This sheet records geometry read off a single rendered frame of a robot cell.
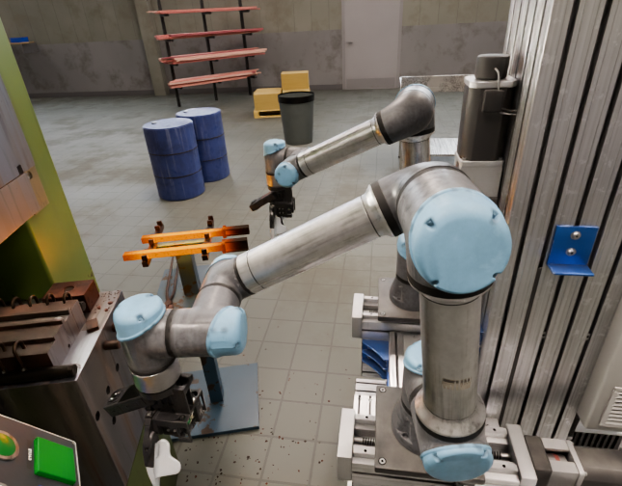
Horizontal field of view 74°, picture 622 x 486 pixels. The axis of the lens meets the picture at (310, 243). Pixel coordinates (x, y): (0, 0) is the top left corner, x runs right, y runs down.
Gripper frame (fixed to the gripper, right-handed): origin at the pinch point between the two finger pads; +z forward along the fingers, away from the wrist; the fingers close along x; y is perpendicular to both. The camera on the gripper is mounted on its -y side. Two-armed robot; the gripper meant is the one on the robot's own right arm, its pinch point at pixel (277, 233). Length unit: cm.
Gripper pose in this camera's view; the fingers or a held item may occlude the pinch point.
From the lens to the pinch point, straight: 157.1
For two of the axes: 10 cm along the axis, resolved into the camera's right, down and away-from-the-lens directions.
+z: 0.5, 8.7, 4.9
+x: 1.5, -4.9, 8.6
